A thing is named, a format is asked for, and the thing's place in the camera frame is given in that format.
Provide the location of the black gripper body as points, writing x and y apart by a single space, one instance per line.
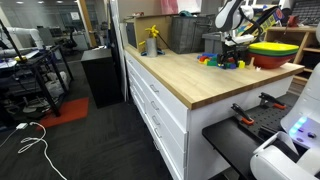
234 51

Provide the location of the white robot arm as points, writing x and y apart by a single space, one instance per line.
226 15

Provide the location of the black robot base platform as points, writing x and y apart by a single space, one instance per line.
226 140

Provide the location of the red wooden block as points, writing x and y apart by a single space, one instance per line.
203 58
231 60

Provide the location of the long blue wooden block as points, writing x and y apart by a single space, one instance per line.
209 55

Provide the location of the grey plastic bin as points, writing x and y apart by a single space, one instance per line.
213 41

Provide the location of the red plastic bowl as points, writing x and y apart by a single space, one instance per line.
270 61

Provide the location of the green plastic bowl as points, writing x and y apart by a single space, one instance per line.
273 53

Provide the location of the yellow plastic bowl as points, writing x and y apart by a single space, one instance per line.
273 46

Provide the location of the wooden blocks cardboard box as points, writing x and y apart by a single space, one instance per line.
266 20

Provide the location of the dark grey fabric crate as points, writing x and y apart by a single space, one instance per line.
188 35

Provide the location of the black orange spring clamp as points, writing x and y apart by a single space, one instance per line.
242 114
271 100

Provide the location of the teal cloth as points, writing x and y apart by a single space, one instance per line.
185 13

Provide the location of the black pegboard plate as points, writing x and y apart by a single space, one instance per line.
266 116

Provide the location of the wooden shelf unit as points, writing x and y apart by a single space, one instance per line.
300 36

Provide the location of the small red device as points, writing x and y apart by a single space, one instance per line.
293 20

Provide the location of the yellow hand tool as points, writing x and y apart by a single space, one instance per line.
152 31

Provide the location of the white drawer cabinet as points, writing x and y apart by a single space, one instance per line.
173 126

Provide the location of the brown open box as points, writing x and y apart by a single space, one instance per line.
150 25

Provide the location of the black floor cabinet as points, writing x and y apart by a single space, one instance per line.
100 76

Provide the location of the wooden pillar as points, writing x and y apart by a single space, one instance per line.
86 23

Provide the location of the black office chair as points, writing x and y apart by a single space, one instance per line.
70 41

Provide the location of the red floor mat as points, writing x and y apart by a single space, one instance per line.
66 111

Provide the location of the white power adapter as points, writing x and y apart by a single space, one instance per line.
22 126

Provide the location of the black frame table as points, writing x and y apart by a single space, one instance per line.
36 63

